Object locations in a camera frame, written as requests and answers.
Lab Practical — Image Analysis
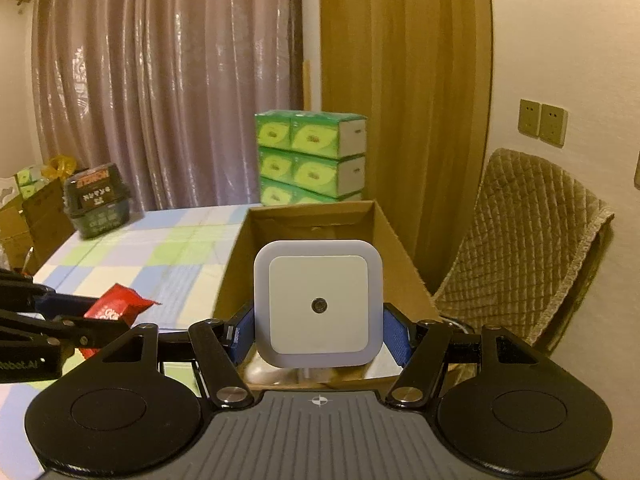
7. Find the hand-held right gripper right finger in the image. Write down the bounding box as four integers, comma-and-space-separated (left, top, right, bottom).
382, 302, 539, 409

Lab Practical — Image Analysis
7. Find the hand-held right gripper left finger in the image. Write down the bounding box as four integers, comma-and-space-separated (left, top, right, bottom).
99, 309, 256, 409

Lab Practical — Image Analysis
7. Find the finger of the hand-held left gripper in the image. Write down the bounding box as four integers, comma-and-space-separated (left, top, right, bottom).
0, 267, 101, 319
0, 307, 134, 384

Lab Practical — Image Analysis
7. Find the red snack packet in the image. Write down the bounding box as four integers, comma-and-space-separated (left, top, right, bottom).
82, 282, 161, 357

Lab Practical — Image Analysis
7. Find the cardboard box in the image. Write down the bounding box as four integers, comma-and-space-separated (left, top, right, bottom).
213, 199, 441, 391

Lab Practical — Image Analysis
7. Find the white square night light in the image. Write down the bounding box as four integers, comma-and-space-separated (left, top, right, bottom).
252, 239, 385, 370

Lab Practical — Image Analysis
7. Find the brown cardboard carton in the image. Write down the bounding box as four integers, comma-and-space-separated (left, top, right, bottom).
0, 179, 76, 271

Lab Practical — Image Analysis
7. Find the dark green plastic basket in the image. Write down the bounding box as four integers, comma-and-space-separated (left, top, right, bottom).
63, 180, 132, 240

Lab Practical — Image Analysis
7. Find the dark box orange label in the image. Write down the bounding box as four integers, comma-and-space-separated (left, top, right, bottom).
64, 162, 126, 211

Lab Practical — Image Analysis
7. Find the white wooden chair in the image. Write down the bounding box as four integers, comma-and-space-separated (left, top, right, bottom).
0, 174, 21, 206

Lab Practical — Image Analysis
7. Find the yellow plastic bag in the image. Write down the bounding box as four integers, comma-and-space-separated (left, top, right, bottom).
42, 154, 79, 179

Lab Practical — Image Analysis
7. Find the stack of green tissue packs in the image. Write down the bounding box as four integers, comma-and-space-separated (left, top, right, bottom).
253, 108, 367, 206

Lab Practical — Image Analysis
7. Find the shiny pink curtain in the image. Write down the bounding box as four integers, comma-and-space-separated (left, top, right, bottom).
30, 0, 306, 214

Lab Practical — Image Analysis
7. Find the wooden door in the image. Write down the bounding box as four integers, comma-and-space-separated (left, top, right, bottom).
319, 0, 494, 281

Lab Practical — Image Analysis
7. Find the wall socket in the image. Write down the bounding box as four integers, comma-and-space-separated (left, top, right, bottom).
538, 103, 569, 149
517, 98, 542, 137

